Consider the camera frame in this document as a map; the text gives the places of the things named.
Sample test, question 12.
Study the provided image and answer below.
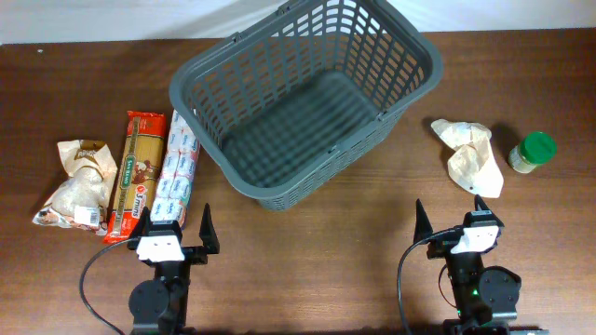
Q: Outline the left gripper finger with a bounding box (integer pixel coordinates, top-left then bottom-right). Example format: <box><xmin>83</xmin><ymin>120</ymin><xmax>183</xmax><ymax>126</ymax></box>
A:
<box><xmin>127</xmin><ymin>207</ymin><xmax>151</xmax><ymax>250</ymax></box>
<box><xmin>199</xmin><ymin>203</ymin><xmax>220</xmax><ymax>254</ymax></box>

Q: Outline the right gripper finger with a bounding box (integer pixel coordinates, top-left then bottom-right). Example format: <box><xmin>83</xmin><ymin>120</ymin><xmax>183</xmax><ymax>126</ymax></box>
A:
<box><xmin>413</xmin><ymin>199</ymin><xmax>433</xmax><ymax>244</ymax></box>
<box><xmin>474</xmin><ymin>194</ymin><xmax>504</xmax><ymax>227</ymax></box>

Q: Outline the beige paper bag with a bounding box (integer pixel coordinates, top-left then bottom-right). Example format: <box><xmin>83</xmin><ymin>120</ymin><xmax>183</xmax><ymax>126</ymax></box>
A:
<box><xmin>430</xmin><ymin>119</ymin><xmax>504</xmax><ymax>198</ymax></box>

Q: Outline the red spaghetti packet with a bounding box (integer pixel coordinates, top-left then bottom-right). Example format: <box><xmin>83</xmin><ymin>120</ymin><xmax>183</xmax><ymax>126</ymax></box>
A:
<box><xmin>103</xmin><ymin>111</ymin><xmax>167</xmax><ymax>245</ymax></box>

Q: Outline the green lid glass jar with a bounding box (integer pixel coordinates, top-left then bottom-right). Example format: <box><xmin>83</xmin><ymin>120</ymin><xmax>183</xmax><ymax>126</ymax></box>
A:
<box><xmin>508</xmin><ymin>131</ymin><xmax>558</xmax><ymax>174</ymax></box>

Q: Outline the tissue multipack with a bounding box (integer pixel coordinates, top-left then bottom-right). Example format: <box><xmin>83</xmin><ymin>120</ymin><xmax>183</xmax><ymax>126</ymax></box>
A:
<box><xmin>150</xmin><ymin>110</ymin><xmax>200</xmax><ymax>229</ymax></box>

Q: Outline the grey plastic shopping basket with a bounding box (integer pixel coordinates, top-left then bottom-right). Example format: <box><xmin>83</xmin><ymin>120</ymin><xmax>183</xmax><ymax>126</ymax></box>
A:
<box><xmin>169</xmin><ymin>0</ymin><xmax>443</xmax><ymax>210</ymax></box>

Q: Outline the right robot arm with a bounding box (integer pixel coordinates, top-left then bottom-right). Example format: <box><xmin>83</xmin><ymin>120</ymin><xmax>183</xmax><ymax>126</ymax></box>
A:
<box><xmin>413</xmin><ymin>195</ymin><xmax>549</xmax><ymax>335</ymax></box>

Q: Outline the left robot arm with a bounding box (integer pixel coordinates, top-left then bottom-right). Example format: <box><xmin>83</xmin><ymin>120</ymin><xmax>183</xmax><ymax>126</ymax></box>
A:
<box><xmin>128</xmin><ymin>205</ymin><xmax>220</xmax><ymax>335</ymax></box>

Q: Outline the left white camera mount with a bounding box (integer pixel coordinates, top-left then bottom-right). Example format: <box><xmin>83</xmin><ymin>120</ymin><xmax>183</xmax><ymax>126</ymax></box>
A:
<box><xmin>136</xmin><ymin>234</ymin><xmax>185</xmax><ymax>262</ymax></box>

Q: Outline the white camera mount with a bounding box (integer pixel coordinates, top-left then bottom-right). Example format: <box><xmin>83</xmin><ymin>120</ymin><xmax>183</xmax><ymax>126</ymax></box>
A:
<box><xmin>450</xmin><ymin>225</ymin><xmax>500</xmax><ymax>254</ymax></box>
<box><xmin>136</xmin><ymin>234</ymin><xmax>185</xmax><ymax>262</ymax></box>

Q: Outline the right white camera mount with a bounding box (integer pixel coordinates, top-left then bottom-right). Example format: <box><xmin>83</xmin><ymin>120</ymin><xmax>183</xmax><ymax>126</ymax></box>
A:
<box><xmin>450</xmin><ymin>225</ymin><xmax>500</xmax><ymax>254</ymax></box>

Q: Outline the left black cable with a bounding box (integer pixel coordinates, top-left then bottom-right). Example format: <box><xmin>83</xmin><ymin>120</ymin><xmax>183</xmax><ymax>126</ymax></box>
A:
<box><xmin>78</xmin><ymin>236</ymin><xmax>141</xmax><ymax>335</ymax></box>

